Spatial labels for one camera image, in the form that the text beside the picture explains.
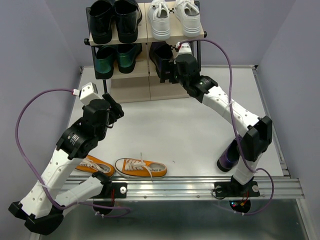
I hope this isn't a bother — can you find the white sneaker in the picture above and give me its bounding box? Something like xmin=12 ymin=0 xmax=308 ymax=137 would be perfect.
xmin=147 ymin=0 xmax=171 ymax=41
xmin=174 ymin=0 xmax=201 ymax=38

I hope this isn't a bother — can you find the green loafer left one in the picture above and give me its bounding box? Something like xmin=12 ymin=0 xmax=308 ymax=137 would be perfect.
xmin=94 ymin=45 xmax=116 ymax=80

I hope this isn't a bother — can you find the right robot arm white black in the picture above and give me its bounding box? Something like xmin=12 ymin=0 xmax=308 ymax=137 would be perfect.
xmin=156 ymin=53 xmax=273 ymax=199

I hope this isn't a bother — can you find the green loafer one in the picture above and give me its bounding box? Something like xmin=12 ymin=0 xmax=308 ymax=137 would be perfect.
xmin=94 ymin=45 xmax=116 ymax=80
xmin=116 ymin=43 xmax=142 ymax=74

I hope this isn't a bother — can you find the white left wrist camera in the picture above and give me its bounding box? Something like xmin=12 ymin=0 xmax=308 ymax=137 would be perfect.
xmin=79 ymin=82 xmax=102 ymax=106

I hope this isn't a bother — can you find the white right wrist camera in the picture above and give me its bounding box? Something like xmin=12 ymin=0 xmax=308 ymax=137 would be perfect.
xmin=175 ymin=42 xmax=193 ymax=57

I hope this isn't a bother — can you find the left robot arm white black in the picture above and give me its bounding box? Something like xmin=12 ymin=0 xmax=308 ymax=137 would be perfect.
xmin=8 ymin=93 xmax=124 ymax=235

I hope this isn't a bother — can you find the orange sneaker right one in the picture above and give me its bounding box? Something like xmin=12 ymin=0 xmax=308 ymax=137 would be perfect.
xmin=114 ymin=157 xmax=168 ymax=181

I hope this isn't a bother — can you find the orange sneaker left one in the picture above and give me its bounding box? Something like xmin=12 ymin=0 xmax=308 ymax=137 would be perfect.
xmin=75 ymin=155 xmax=115 ymax=177

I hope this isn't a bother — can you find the purple loafer one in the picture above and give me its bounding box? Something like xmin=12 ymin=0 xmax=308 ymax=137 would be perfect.
xmin=149 ymin=41 xmax=174 ymax=77
xmin=217 ymin=139 xmax=240 ymax=172

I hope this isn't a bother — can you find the beige black-framed shoe shelf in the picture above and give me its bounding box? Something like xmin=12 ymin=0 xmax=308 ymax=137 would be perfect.
xmin=84 ymin=0 xmax=206 ymax=103

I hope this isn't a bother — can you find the black loafer left one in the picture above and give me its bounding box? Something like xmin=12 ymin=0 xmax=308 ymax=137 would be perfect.
xmin=89 ymin=0 xmax=115 ymax=45

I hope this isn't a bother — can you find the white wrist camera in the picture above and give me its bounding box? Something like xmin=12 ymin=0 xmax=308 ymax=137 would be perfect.
xmin=79 ymin=82 xmax=102 ymax=106
xmin=175 ymin=42 xmax=193 ymax=57

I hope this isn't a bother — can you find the aluminium mounting rail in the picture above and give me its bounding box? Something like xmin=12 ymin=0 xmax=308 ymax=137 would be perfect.
xmin=112 ymin=176 xmax=305 ymax=202

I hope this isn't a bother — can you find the black loafer right one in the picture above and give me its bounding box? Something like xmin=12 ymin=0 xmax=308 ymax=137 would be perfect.
xmin=113 ymin=0 xmax=143 ymax=44

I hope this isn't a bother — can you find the black loafer one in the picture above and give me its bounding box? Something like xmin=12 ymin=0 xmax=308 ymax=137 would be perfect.
xmin=89 ymin=0 xmax=115 ymax=45
xmin=113 ymin=0 xmax=143 ymax=44

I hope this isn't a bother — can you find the orange sneaker one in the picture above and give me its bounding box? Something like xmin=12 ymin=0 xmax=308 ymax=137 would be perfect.
xmin=114 ymin=157 xmax=168 ymax=181
xmin=75 ymin=155 xmax=115 ymax=177

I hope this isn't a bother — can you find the green loafer right one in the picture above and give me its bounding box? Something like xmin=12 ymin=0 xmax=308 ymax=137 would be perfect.
xmin=116 ymin=43 xmax=142 ymax=74

